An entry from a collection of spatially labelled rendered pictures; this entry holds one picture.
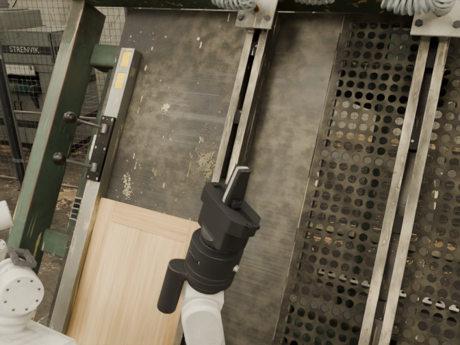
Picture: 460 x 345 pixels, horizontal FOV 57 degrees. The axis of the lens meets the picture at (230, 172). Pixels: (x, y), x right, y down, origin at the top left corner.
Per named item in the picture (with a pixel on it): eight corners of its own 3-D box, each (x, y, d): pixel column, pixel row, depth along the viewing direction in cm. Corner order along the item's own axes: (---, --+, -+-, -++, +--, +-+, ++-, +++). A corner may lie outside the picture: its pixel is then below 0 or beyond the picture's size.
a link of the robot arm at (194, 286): (240, 283, 68) (221, 333, 72) (232, 242, 77) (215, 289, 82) (170, 273, 65) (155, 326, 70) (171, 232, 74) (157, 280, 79)
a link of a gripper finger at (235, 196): (251, 167, 64) (239, 202, 66) (234, 167, 62) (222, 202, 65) (257, 172, 63) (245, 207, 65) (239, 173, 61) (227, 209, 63)
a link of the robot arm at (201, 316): (219, 304, 68) (226, 361, 74) (214, 267, 75) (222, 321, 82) (179, 311, 67) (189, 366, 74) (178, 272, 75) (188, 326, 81)
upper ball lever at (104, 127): (104, 135, 129) (59, 122, 121) (107, 123, 129) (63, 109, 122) (109, 135, 126) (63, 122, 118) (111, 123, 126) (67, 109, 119)
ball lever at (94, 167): (94, 174, 128) (48, 163, 120) (97, 161, 129) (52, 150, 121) (98, 174, 125) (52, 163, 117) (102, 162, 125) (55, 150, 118)
